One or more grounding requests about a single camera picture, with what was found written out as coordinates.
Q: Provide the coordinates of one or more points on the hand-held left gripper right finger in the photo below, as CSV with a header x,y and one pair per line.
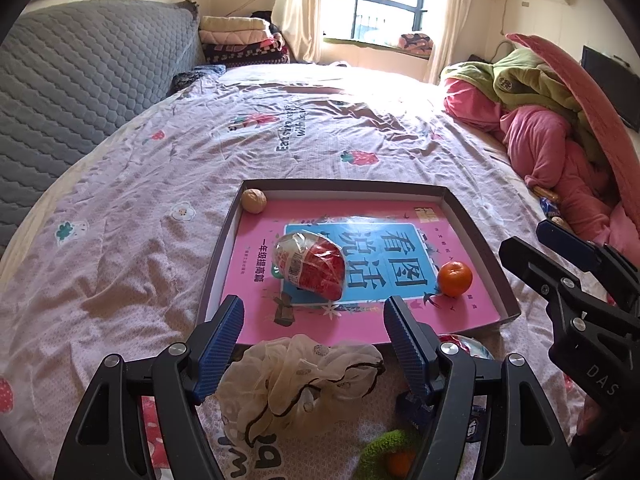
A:
x,y
405,346

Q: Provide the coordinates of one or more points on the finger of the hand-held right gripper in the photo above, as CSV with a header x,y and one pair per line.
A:
x,y
570,241
535,266

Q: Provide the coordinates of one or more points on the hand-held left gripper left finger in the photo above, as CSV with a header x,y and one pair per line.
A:
x,y
222,341

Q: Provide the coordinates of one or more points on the blue snack packet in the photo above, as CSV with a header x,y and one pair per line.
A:
x,y
412,408

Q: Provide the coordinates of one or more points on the red snack packet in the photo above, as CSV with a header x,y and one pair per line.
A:
x,y
475,347
315,265

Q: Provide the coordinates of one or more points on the cream mesh scrunchie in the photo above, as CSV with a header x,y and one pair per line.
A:
x,y
290,380

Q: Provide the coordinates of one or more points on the grey cardboard box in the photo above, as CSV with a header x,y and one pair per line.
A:
x,y
222,250

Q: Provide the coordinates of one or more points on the small blue packet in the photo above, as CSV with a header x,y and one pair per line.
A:
x,y
549,207

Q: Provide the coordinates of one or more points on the yellow biscuit packet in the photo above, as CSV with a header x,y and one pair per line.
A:
x,y
545,192

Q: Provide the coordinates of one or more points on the pink and blue book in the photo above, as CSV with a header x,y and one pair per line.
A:
x,y
465,316

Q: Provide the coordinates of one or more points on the mandarin orange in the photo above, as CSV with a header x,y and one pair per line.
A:
x,y
400,464
454,278

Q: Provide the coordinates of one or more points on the pink crumpled blanket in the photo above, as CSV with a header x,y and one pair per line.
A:
x,y
540,140

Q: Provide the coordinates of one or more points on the pink round cushion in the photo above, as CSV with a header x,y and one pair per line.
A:
x,y
600,110

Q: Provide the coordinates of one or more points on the walnut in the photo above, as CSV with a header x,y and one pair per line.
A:
x,y
255,201

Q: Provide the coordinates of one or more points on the black television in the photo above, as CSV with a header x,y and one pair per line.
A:
x,y
612,85

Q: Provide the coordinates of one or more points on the green blanket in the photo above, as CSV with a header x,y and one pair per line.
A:
x,y
530,77

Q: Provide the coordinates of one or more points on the patterned folded cloth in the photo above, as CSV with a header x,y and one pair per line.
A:
x,y
415,44

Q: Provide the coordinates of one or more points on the cream curtain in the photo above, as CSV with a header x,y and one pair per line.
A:
x,y
450,15
300,10

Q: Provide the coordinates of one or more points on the dark patterned pillow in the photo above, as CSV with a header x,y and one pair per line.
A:
x,y
195,77

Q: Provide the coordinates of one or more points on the dark checkered folded blanket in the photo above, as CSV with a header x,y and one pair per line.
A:
x,y
245,54

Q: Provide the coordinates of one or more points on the grey quilted headboard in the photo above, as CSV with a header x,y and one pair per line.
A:
x,y
75,75

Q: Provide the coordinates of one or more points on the cream folded blanket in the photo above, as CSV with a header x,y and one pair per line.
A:
x,y
232,23

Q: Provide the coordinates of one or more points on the window with black frame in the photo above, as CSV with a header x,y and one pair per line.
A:
x,y
380,0

